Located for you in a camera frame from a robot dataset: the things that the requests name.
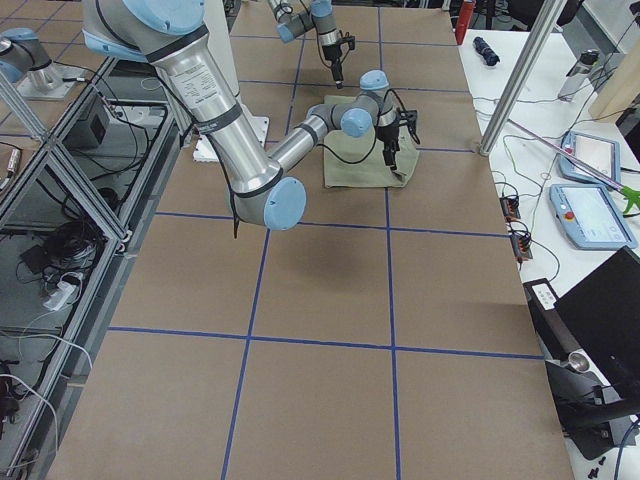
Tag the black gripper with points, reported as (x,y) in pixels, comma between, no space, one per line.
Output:
(387,135)
(331,55)

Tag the olive green long-sleeve shirt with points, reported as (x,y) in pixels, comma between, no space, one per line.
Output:
(359,162)

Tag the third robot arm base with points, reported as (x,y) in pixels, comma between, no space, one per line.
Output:
(25,62)

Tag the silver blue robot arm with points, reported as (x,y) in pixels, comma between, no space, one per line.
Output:
(332,43)
(173,37)

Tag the folded dark blue umbrella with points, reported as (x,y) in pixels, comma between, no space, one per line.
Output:
(484,50)

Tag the orange circuit board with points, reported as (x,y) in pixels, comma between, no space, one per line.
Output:
(510,208)

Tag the red cylinder bottle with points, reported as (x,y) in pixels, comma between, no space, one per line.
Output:
(464,18)

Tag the grey water bottle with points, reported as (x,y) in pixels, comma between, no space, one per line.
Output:
(578,73)

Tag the near blue teach pendant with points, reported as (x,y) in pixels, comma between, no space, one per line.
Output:
(589,218)

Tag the blue teach pendant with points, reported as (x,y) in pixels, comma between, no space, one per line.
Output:
(599,153)
(589,218)

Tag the far blue teach pendant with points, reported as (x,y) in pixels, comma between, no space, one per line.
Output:
(599,153)

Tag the metal reacher grabber stick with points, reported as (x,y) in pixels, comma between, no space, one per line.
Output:
(631,195)

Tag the black monitor on stand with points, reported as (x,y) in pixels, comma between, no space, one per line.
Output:
(591,334)

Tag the white power strip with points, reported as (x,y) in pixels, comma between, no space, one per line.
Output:
(61,296)

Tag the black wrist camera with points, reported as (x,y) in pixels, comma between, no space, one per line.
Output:
(408,119)
(347,39)

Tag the aluminium frame post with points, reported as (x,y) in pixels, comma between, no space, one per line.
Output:
(549,13)

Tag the aluminium side frame rail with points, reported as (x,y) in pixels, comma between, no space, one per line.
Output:
(90,170)

